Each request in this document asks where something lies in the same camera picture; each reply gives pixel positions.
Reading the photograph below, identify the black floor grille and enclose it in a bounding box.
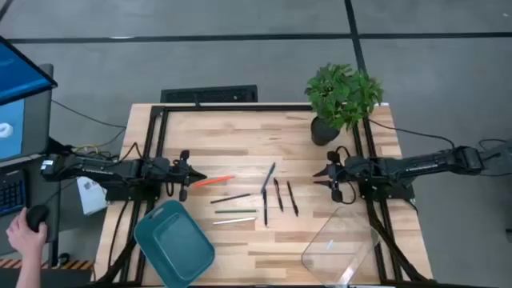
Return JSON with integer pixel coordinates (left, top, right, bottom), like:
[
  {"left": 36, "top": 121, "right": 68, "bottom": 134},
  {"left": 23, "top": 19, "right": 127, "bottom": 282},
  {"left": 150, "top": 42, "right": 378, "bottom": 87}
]
[{"left": 160, "top": 84, "right": 259, "bottom": 104}]

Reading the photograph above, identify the yellow black hazard strip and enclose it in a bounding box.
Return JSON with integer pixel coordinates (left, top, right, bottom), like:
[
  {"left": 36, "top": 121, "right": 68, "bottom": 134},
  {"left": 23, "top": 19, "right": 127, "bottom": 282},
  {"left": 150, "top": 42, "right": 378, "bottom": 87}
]
[{"left": 0, "top": 258, "right": 95, "bottom": 271}]

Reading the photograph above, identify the person's hand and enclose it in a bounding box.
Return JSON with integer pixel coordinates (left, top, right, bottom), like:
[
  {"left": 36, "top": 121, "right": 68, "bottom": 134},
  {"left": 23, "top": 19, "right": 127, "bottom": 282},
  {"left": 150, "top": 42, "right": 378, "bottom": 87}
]
[{"left": 6, "top": 218, "right": 48, "bottom": 261}]

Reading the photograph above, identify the grey computer desk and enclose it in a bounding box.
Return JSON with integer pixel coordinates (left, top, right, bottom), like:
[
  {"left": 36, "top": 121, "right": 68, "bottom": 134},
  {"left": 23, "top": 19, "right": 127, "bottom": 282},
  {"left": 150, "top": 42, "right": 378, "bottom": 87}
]
[{"left": 0, "top": 63, "right": 61, "bottom": 257}]

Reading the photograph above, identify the clear plastic bin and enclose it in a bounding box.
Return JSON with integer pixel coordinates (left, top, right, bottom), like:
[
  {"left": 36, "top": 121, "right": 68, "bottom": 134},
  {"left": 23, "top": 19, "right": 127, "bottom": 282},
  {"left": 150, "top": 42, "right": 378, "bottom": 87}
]
[{"left": 301, "top": 206, "right": 381, "bottom": 287}]

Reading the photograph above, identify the person's forearm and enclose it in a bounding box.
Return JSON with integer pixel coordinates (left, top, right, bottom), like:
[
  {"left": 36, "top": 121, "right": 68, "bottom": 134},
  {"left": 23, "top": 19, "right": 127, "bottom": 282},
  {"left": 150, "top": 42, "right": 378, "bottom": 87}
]
[{"left": 15, "top": 255, "right": 43, "bottom": 288}]

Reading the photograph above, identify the orange pencil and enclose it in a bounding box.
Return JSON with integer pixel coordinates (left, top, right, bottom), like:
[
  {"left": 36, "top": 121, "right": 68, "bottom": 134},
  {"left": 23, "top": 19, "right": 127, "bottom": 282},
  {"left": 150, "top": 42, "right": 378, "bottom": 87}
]
[{"left": 193, "top": 174, "right": 236, "bottom": 188}]

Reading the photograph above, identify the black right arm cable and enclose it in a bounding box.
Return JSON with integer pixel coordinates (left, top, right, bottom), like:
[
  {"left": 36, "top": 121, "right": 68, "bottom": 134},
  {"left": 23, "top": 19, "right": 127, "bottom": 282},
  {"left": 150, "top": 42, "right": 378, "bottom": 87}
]
[{"left": 366, "top": 118, "right": 456, "bottom": 148}]

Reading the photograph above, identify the blue pen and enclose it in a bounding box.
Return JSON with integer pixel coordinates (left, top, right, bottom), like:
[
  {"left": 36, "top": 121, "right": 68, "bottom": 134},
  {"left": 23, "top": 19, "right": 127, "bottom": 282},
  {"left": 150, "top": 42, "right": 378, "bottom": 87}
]
[{"left": 260, "top": 162, "right": 277, "bottom": 195}]

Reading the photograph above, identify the white pencil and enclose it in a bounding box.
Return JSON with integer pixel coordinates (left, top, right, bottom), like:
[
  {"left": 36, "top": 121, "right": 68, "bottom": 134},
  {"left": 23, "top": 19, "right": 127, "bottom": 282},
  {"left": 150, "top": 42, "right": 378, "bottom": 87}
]
[{"left": 212, "top": 217, "right": 257, "bottom": 226}]

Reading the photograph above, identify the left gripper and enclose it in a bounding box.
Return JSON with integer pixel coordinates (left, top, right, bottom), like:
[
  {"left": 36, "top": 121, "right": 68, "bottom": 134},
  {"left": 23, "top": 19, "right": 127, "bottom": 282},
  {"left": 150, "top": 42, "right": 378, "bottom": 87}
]
[{"left": 170, "top": 150, "right": 208, "bottom": 202}]

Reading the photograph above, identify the computer monitor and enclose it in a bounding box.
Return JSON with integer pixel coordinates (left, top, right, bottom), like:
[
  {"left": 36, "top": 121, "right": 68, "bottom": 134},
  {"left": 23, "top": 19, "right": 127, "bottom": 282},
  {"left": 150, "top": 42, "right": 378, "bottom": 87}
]
[{"left": 0, "top": 35, "right": 58, "bottom": 163}]

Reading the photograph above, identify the black plant pot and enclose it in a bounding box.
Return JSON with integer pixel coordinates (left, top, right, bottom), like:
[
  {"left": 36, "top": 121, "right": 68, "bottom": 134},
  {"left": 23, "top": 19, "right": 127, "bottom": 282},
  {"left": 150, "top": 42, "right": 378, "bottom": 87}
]
[{"left": 310, "top": 115, "right": 341, "bottom": 147}]

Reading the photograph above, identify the white paper box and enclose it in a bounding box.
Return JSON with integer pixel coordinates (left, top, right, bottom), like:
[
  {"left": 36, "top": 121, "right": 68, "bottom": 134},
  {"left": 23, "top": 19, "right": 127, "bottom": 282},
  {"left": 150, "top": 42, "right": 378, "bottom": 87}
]
[{"left": 75, "top": 175, "right": 109, "bottom": 217}]

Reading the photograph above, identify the black pencil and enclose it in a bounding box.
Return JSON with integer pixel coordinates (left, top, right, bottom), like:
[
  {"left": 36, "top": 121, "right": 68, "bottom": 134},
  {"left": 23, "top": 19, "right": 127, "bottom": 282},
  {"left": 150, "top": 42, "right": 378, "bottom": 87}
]
[{"left": 210, "top": 193, "right": 253, "bottom": 204}]

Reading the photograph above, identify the black aluminium table frame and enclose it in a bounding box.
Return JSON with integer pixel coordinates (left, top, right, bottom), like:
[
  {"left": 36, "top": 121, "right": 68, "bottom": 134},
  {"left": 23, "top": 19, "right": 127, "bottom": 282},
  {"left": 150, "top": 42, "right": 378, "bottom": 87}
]
[{"left": 94, "top": 104, "right": 435, "bottom": 288}]

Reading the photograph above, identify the black keyboard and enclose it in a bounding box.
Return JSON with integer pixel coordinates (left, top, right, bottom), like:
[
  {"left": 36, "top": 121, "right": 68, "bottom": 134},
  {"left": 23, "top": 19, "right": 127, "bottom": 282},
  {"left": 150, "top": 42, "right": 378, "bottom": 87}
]
[{"left": 0, "top": 170, "right": 27, "bottom": 217}]

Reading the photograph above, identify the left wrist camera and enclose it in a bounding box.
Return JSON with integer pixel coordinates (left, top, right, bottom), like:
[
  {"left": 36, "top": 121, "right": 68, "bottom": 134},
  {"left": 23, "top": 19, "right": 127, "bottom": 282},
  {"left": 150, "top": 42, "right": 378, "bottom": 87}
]
[{"left": 151, "top": 156, "right": 172, "bottom": 179}]

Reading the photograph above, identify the green leafy plant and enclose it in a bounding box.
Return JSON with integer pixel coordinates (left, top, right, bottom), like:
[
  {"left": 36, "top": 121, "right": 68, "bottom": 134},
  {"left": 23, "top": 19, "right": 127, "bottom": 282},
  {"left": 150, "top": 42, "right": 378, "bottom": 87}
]
[{"left": 303, "top": 62, "right": 384, "bottom": 132}]

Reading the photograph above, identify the black computer mouse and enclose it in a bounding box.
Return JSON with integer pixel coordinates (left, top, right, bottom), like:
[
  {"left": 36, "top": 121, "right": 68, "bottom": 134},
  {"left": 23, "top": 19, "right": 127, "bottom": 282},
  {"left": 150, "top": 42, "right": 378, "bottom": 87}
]
[{"left": 26, "top": 204, "right": 51, "bottom": 233}]

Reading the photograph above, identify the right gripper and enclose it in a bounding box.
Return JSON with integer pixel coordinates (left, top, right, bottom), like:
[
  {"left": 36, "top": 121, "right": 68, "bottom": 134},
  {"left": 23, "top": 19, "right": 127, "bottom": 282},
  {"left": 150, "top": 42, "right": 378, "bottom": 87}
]
[{"left": 313, "top": 150, "right": 350, "bottom": 203}]

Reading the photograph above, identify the teal plastic bin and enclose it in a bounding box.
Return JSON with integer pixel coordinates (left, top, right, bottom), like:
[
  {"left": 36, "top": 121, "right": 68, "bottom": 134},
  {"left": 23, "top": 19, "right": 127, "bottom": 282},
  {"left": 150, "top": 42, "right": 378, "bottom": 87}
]
[{"left": 133, "top": 199, "right": 216, "bottom": 288}]

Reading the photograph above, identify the thin black floor cable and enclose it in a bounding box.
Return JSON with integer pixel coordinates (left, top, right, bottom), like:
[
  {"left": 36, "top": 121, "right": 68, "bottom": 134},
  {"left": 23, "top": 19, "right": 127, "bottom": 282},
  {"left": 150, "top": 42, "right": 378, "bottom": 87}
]
[{"left": 50, "top": 98, "right": 127, "bottom": 130}]

